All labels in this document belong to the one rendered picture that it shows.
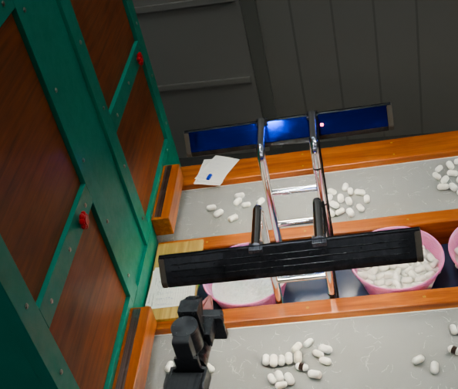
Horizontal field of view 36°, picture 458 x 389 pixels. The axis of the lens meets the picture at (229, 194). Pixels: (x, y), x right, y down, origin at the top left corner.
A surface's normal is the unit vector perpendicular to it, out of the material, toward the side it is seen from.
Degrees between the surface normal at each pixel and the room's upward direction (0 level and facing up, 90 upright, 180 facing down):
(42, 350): 90
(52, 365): 90
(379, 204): 0
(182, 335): 2
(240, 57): 90
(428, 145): 0
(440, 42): 90
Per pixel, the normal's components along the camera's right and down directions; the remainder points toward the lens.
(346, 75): -0.15, 0.62
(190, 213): -0.20, -0.78
